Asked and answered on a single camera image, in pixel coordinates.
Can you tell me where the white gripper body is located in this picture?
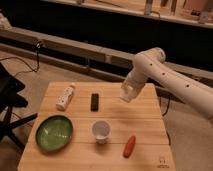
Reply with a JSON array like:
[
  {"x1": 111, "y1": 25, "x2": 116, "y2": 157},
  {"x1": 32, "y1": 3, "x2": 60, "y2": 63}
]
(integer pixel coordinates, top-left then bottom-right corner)
[{"x1": 121, "y1": 80, "x2": 143, "y2": 100}]

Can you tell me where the white sponge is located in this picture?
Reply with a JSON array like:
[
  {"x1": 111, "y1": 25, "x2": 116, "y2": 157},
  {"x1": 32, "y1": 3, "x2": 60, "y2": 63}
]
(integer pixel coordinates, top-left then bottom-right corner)
[{"x1": 120, "y1": 90, "x2": 133, "y2": 102}]

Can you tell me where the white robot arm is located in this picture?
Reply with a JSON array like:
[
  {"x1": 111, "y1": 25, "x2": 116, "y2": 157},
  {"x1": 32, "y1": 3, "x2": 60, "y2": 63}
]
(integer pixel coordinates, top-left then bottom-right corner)
[{"x1": 120, "y1": 47, "x2": 213, "y2": 120}]

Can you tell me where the black rectangular block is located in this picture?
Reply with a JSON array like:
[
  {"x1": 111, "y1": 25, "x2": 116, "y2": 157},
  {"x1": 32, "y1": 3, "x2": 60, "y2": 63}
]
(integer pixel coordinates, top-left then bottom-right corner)
[{"x1": 91, "y1": 93, "x2": 99, "y2": 111}]

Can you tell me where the orange carrot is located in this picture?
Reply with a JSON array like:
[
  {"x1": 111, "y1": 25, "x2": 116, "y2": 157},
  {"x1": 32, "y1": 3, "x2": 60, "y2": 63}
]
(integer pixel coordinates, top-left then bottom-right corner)
[{"x1": 123, "y1": 136, "x2": 136, "y2": 158}]

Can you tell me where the white plastic bottle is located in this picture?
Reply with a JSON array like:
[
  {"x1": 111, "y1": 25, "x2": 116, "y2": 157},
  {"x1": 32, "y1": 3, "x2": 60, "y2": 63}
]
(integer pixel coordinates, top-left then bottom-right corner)
[{"x1": 56, "y1": 83, "x2": 75, "y2": 111}]

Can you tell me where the green plate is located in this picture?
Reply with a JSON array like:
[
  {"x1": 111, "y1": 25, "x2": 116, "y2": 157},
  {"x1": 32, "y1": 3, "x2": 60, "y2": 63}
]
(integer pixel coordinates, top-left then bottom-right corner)
[{"x1": 35, "y1": 115, "x2": 73, "y2": 153}]

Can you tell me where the black office chair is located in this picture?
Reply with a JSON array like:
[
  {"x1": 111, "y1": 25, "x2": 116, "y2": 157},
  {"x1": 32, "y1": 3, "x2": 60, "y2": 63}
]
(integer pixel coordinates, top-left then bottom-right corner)
[{"x1": 0, "y1": 63, "x2": 37, "y2": 150}]

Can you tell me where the black floor cable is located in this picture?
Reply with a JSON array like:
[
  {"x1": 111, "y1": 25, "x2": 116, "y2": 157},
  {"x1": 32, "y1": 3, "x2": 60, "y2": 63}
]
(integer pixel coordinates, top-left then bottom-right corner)
[{"x1": 0, "y1": 39, "x2": 44, "y2": 77}]

